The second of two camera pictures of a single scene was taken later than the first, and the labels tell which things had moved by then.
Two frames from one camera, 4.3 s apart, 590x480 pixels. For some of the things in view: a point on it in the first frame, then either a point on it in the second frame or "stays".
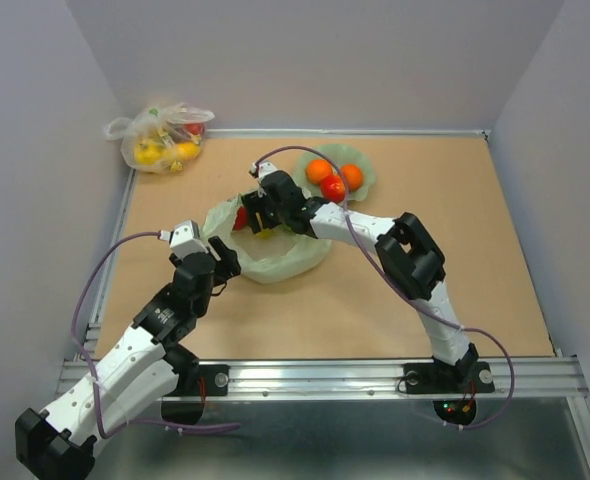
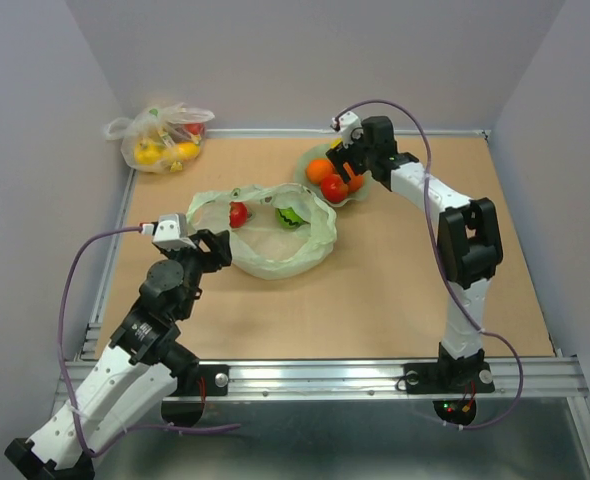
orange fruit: (318, 169) stays
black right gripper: (252, 202) to (337, 155)
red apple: (332, 188) stays
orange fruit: (352, 175) stays
